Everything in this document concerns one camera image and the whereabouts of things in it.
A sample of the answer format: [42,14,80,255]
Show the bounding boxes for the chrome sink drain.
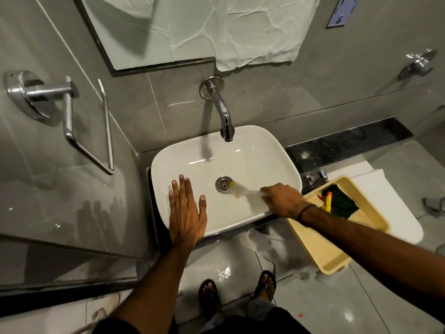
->
[215,176,233,194]

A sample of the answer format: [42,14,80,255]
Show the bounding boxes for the person's right hand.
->
[260,183,312,220]

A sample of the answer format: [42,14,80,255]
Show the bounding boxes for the wall mirror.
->
[71,0,217,77]

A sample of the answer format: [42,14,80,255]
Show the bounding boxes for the blue wall plate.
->
[326,0,362,29]

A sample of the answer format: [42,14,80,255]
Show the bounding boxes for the white ceramic sink basin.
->
[150,125,302,238]

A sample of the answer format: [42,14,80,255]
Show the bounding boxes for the black granite shelf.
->
[286,117,414,175]

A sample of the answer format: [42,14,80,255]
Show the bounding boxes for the person's left hand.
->
[168,174,208,247]

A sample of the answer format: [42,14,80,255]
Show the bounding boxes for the white brush with yellow bristles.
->
[228,181,269,201]

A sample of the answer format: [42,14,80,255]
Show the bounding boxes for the yellow plastic tray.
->
[287,175,391,275]

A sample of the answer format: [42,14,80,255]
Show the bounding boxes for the dark trousers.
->
[91,297,312,334]

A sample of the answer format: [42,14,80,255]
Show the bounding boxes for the person's left forearm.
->
[108,241,199,334]

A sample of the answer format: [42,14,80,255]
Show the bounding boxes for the person's right forearm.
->
[300,206,445,312]

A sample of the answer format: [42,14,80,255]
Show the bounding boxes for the black sandal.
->
[253,270,277,304]
[198,278,223,321]

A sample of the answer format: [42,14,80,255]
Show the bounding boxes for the chrome wall tap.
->
[397,48,438,81]

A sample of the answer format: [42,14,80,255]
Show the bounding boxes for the green scouring pad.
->
[321,184,361,219]

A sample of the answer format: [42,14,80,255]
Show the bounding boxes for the chrome towel holder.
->
[3,70,115,176]

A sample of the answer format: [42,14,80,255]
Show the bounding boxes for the yellow and red bottle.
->
[317,191,333,213]

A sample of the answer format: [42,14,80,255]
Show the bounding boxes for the chrome wall faucet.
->
[199,76,235,143]

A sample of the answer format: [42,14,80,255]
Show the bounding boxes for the white toilet lid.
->
[327,161,424,245]

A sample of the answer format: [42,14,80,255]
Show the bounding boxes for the black wristband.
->
[297,203,316,222]

